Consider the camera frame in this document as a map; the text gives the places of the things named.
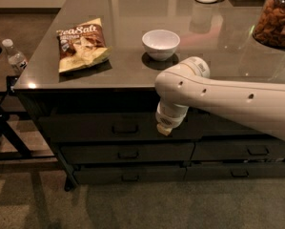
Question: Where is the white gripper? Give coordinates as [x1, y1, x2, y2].
[155, 101, 188, 135]

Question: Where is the dark grey top drawer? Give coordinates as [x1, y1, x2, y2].
[39, 113, 193, 142]

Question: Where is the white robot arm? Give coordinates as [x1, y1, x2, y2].
[154, 57, 285, 141]

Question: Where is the middle right drawer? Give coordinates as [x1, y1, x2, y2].
[192, 139, 285, 161]

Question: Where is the middle left drawer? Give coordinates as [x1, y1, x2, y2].
[60, 142, 194, 164]

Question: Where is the bottom right drawer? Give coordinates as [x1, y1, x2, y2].
[184, 162, 285, 181]

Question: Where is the dark grey drawer cabinet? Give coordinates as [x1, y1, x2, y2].
[15, 0, 285, 187]

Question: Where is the bottom left drawer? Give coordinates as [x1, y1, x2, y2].
[73, 166, 186, 184]

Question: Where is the white ceramic bowl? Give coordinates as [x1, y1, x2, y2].
[142, 30, 180, 61]

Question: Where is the sea salt chips bag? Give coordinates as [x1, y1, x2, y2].
[56, 18, 111, 73]

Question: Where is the clear jar of nuts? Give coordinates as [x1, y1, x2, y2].
[253, 0, 285, 49]

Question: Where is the clear plastic water bottle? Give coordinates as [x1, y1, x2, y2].
[2, 39, 28, 75]

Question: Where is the black folding side table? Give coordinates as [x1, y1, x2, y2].
[0, 43, 54, 161]

